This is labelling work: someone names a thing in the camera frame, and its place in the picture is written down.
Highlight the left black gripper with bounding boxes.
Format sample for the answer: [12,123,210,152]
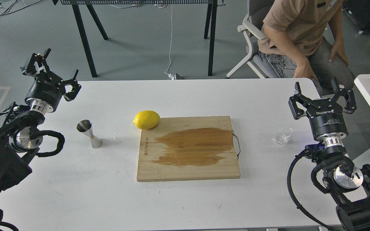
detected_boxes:
[21,48,81,113]

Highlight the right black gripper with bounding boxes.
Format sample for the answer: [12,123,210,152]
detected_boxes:
[289,77,357,141]

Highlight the small clear glass cup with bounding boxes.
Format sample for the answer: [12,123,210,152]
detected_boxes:
[271,124,293,145]

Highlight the steel double jigger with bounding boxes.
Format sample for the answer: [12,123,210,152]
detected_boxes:
[76,119,102,148]

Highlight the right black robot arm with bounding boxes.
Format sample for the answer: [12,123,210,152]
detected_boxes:
[287,79,370,231]

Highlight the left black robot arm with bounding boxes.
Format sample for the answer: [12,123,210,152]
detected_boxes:
[0,49,81,193]

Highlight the person in tan shirt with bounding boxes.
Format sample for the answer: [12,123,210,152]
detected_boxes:
[258,0,355,96]

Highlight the yellow lemon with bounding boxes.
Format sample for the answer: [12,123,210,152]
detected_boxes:
[133,111,160,130]

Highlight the white office chair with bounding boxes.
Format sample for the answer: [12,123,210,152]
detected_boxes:
[226,0,279,79]

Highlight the wooden cutting board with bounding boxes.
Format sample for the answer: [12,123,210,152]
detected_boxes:
[137,115,241,182]

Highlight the white hanging cable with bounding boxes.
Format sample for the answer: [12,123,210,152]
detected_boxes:
[164,4,183,80]

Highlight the black metal table frame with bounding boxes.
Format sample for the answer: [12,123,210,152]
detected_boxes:
[53,0,224,78]

